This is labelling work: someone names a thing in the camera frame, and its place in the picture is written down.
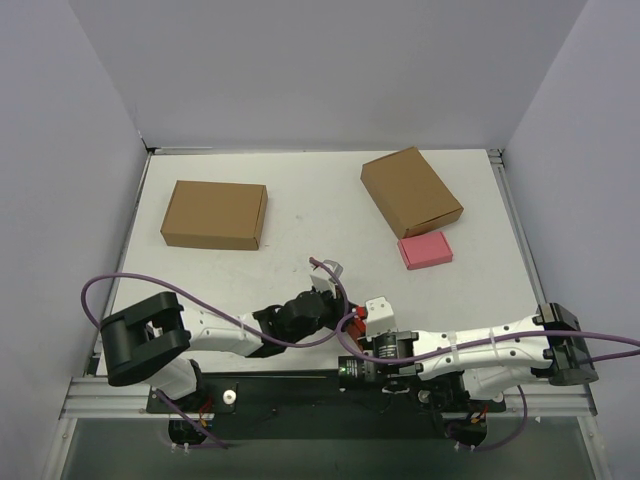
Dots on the pink paper box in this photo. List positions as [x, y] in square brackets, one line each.
[423, 251]

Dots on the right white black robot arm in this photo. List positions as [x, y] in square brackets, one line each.
[479, 364]

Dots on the red paper box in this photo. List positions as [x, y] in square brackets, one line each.
[355, 327]

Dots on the brown cardboard box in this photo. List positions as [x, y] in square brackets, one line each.
[409, 193]
[215, 216]

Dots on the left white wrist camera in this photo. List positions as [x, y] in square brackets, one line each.
[321, 280]

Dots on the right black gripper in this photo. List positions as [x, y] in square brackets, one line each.
[357, 329]

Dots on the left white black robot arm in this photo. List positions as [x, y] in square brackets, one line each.
[144, 342]

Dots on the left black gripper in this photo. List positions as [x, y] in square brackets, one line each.
[333, 305]

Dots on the aluminium frame rail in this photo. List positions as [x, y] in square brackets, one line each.
[93, 398]

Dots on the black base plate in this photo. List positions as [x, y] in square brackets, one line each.
[319, 405]

